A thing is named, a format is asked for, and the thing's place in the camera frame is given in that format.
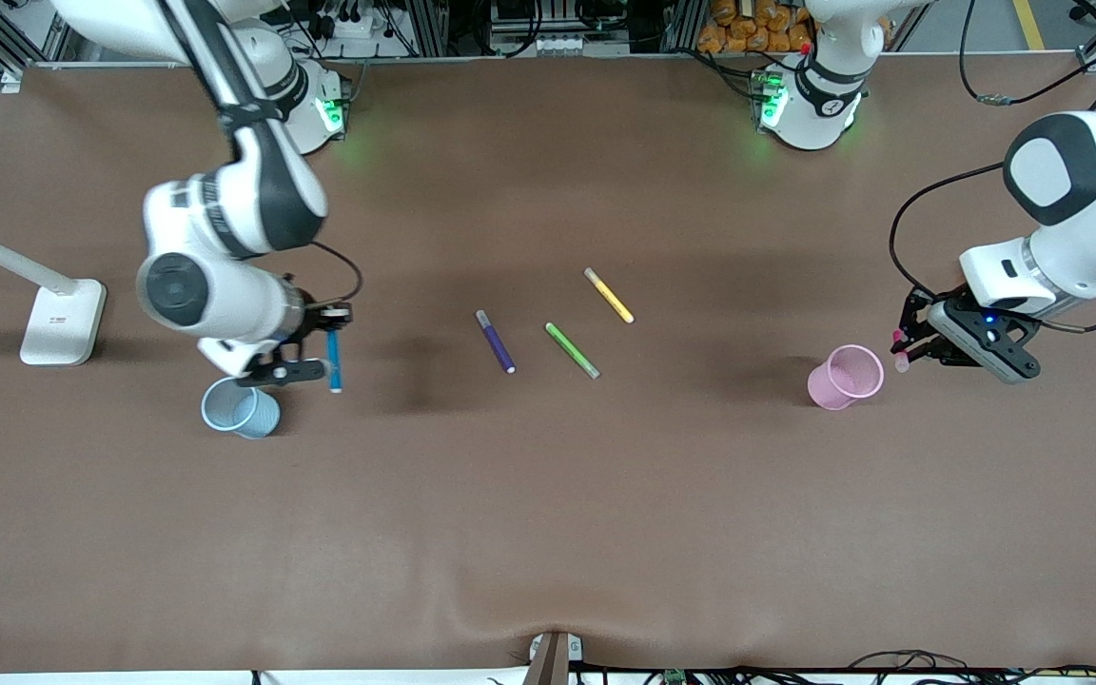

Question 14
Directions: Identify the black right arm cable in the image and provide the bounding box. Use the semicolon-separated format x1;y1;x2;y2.
310;240;364;307

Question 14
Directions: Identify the metal table bracket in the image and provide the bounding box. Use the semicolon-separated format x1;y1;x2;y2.
522;631;585;685

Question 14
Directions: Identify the yellow marker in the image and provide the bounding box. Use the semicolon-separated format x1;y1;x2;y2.
584;267;635;324

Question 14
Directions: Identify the pink mesh cup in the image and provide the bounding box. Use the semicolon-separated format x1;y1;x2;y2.
807;344;886;411

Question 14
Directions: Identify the orange bag pile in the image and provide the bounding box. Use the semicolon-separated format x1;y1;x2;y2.
697;0;815;54

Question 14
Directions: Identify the purple marker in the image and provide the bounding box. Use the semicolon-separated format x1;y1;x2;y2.
475;309;517;374

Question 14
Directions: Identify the green marker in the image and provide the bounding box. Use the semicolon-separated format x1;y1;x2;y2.
545;323;601;380

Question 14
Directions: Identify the black cable with connector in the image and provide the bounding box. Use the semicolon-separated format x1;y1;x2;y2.
959;0;1096;106

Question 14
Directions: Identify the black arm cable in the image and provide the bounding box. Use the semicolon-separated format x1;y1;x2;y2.
889;162;1096;334
310;240;364;307

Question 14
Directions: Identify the white stand with pole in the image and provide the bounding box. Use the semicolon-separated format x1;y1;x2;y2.
0;217;108;367

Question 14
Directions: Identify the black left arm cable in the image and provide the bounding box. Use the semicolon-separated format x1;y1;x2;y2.
889;162;1096;334

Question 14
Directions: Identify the black floor cable bundle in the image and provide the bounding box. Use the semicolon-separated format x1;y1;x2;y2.
848;650;1096;685

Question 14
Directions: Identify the blue mesh cup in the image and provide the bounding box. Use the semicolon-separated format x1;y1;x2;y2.
201;377;281;440

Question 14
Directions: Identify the white power strip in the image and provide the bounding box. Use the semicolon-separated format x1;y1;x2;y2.
320;8;380;41

